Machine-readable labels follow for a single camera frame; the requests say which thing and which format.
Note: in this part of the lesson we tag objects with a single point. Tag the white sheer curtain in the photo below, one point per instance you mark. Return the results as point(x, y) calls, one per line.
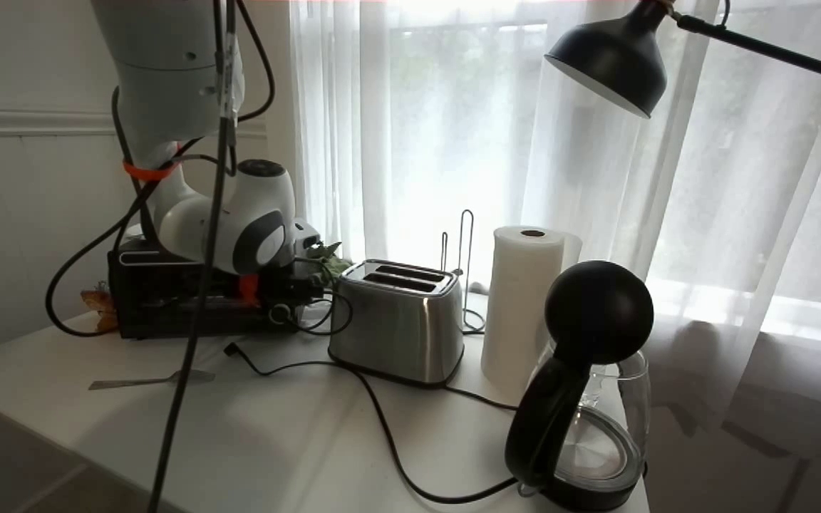
point(763, 238)

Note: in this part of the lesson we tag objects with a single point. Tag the small green plant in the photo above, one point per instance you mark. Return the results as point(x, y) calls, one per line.
point(331, 258)

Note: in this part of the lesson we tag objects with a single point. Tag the silver two-slot toaster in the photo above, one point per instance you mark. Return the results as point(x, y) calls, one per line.
point(391, 322)

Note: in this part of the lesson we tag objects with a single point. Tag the black desk lamp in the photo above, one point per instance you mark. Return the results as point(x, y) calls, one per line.
point(611, 60)

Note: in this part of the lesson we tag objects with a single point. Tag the grey metal spoon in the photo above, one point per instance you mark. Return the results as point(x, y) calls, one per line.
point(128, 383)

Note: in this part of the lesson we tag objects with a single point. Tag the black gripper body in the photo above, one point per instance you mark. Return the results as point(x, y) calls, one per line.
point(299, 279)

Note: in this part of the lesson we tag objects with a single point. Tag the orange leaf decoration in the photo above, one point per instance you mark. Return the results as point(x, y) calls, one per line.
point(102, 311)

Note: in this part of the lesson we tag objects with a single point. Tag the white paper towel roll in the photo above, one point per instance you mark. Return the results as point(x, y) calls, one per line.
point(519, 303)

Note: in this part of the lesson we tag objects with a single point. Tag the oven timer knob white rim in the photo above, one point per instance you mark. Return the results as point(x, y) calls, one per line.
point(281, 313)

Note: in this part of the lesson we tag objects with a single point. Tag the black coffee maker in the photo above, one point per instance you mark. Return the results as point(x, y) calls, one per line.
point(595, 313)

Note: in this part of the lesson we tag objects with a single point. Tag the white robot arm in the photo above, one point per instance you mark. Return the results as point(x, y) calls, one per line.
point(172, 74)

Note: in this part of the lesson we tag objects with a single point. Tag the black toaster oven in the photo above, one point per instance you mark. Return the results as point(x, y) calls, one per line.
point(150, 303)

